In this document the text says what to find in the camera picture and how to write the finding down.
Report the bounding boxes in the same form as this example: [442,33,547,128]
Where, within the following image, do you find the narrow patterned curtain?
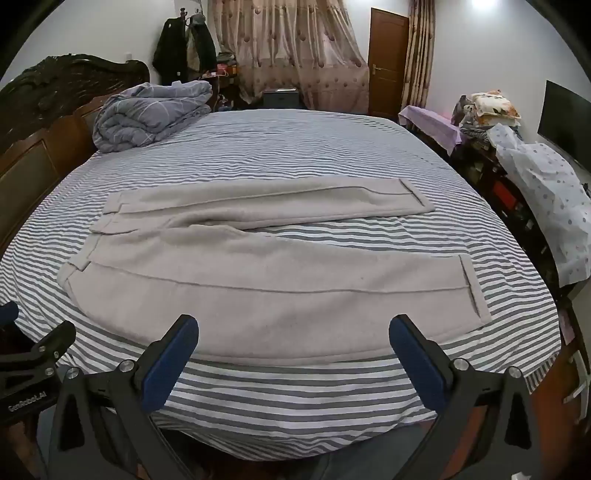
[401,0,437,109]

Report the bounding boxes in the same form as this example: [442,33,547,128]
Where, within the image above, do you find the grey striped bed sheet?
[0,108,561,462]

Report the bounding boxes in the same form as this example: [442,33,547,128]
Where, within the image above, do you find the beige pants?
[58,176,492,365]

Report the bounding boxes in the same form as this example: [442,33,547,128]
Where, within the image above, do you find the patterned pink curtain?
[208,0,370,112]

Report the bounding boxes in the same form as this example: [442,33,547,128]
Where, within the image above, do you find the pile of floral pillows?
[455,90,522,136]

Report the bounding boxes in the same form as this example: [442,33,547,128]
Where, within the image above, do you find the folded blue-grey quilt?
[92,79,214,154]

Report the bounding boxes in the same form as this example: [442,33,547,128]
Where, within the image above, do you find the hanging black jacket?
[152,17,190,86]

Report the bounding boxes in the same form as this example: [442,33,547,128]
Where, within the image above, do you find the purple cloth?
[398,105,462,156]

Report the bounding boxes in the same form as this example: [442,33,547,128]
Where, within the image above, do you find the carved wooden headboard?
[0,54,151,259]

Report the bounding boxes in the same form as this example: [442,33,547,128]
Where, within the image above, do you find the black flat television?
[537,79,591,175]

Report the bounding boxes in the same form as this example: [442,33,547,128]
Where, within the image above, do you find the dark storage box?
[263,88,302,110]

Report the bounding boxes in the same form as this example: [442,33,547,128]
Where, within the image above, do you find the hanging grey jacket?
[185,14,218,73]

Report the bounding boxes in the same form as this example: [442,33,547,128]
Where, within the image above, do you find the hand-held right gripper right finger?
[389,315,543,480]

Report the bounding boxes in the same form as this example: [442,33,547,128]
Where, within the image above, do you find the cluttered wooden side table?
[211,51,242,112]

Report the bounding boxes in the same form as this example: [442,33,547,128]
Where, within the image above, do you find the dotted white cover cloth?
[486,124,591,287]

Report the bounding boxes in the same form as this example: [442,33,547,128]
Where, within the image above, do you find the brown wooden door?
[368,8,411,119]

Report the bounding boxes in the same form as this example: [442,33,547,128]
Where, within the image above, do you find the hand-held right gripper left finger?
[48,315,200,480]

